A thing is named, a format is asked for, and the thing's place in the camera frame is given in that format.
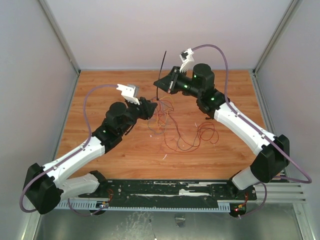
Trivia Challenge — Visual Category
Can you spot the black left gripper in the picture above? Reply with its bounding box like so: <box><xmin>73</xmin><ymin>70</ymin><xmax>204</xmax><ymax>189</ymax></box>
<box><xmin>119</xmin><ymin>96</ymin><xmax>158</xmax><ymax>135</ymax></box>

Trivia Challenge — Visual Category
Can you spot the black zip tie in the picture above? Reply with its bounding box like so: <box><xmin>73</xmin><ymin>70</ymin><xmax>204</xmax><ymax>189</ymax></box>
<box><xmin>156</xmin><ymin>50</ymin><xmax>167</xmax><ymax>101</ymax></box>

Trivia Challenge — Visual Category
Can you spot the dark purple wire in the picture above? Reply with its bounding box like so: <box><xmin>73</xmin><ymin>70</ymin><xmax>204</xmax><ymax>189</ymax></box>
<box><xmin>147</xmin><ymin>98</ymin><xmax>186</xmax><ymax>151</ymax></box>

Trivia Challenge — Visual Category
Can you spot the long red wire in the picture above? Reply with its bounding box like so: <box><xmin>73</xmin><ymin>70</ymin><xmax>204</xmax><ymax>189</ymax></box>
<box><xmin>151</xmin><ymin>97</ymin><xmax>183</xmax><ymax>141</ymax></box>

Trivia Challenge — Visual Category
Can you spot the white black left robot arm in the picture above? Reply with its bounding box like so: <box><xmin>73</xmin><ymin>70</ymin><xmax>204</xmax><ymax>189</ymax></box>
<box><xmin>19</xmin><ymin>97</ymin><xmax>158</xmax><ymax>215</ymax></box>

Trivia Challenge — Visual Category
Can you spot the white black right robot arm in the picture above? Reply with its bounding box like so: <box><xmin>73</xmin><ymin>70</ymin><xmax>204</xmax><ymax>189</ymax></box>
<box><xmin>153</xmin><ymin>63</ymin><xmax>290</xmax><ymax>199</ymax></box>

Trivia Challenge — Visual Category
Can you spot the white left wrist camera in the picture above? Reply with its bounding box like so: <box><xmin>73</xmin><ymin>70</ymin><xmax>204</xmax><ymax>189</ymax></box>
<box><xmin>116</xmin><ymin>84</ymin><xmax>140</xmax><ymax>105</ymax></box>

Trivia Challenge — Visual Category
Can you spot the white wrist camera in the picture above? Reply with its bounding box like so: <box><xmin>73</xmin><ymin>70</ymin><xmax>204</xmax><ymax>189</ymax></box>
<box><xmin>116</xmin><ymin>84</ymin><xmax>140</xmax><ymax>105</ymax></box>
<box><xmin>179</xmin><ymin>48</ymin><xmax>195</xmax><ymax>73</ymax></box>

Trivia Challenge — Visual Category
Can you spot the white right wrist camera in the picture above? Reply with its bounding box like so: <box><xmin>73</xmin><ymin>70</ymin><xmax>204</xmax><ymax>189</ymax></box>
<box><xmin>179</xmin><ymin>48</ymin><xmax>195</xmax><ymax>73</ymax></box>

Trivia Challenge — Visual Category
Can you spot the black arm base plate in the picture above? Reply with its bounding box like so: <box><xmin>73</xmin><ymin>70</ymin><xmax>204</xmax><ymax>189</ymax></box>
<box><xmin>79</xmin><ymin>179</ymin><xmax>257</xmax><ymax>209</ymax></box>

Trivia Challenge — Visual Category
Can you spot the grey slotted cable duct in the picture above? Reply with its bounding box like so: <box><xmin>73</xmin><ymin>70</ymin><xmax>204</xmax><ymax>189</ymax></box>
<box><xmin>54</xmin><ymin>199</ymin><xmax>231</xmax><ymax>213</ymax></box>

